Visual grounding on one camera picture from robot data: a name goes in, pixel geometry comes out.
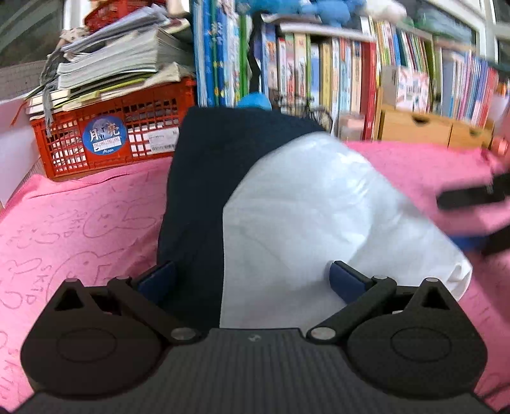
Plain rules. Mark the small red basket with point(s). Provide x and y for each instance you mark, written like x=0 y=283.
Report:
x=115 y=14

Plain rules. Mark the pink printed blanket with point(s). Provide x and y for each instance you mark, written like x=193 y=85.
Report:
x=79 y=223

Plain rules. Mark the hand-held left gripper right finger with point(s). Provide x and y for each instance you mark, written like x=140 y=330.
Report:
x=346 y=280

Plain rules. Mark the stack of papers and booklets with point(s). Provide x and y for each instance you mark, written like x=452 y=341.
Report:
x=115 y=55

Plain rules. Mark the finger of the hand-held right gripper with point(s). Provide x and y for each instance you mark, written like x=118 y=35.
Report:
x=466 y=198
x=472 y=242

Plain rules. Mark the blue plush toy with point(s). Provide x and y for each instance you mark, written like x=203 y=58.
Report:
x=303 y=8

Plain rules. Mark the blue ball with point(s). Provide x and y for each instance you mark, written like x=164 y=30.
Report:
x=254 y=101

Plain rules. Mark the navy and white jacket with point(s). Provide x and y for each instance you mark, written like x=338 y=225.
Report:
x=310 y=215

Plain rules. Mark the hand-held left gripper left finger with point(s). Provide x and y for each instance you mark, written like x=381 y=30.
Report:
x=159 y=278

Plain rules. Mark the white cardboard sheet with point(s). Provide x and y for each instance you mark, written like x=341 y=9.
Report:
x=14 y=143

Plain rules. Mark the row of books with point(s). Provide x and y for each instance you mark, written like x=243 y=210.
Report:
x=330 y=67

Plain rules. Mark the red plastic crate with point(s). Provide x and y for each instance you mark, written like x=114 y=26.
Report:
x=63 y=143

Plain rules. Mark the white printed box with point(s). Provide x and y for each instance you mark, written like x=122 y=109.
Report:
x=412 y=89

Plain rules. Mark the wooden drawer box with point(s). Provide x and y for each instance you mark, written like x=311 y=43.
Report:
x=418 y=127

